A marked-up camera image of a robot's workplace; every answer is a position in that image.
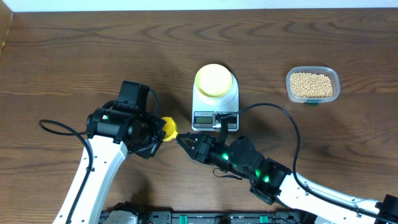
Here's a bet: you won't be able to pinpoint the yellow measuring scoop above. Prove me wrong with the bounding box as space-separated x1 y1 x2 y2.
162 117 178 142

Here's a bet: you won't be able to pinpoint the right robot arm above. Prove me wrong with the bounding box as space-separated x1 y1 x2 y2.
177 133 397 223

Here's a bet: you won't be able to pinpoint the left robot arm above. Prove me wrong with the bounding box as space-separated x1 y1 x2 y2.
54 81 166 223

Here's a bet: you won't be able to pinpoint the white digital kitchen scale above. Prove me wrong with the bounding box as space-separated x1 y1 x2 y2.
191 70 240 133

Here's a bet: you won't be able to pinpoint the yellow plastic bowl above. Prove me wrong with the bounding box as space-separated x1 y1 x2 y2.
195 64 233 98

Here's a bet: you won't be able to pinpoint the green tape label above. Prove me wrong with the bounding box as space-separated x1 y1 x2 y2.
305 102 319 106

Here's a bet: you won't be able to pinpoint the soybeans in container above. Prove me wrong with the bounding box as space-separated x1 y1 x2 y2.
290 72 333 98

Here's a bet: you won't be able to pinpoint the clear plastic container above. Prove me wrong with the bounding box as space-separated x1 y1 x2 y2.
286 66 340 104

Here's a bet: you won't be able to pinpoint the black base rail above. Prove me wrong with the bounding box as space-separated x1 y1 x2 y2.
98 202 316 224

